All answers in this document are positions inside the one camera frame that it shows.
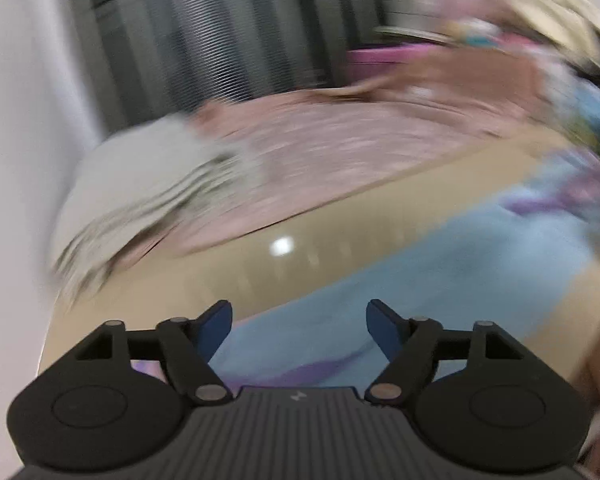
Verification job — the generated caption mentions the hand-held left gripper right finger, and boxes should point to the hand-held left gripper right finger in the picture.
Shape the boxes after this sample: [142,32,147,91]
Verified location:
[364,299,541,406]

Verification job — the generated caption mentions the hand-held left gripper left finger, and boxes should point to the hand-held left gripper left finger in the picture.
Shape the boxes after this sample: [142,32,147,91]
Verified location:
[57,300,234,407]

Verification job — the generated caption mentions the beige knit blanket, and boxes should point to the beige knit blanket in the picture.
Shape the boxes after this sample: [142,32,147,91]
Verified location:
[50,110,261,306]

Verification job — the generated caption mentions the pink quilted jacket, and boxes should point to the pink quilted jacket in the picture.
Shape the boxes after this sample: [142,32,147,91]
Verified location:
[130,45,581,266]

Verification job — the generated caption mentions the magenta storage box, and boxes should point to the magenta storage box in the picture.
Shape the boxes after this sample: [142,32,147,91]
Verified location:
[347,42,431,91]

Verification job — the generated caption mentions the grey striped curtain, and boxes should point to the grey striped curtain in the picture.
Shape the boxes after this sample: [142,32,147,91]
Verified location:
[60,0,431,131]

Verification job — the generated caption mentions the white alpaca plush toy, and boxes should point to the white alpaca plush toy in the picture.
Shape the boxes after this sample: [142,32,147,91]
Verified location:
[447,16,513,55]

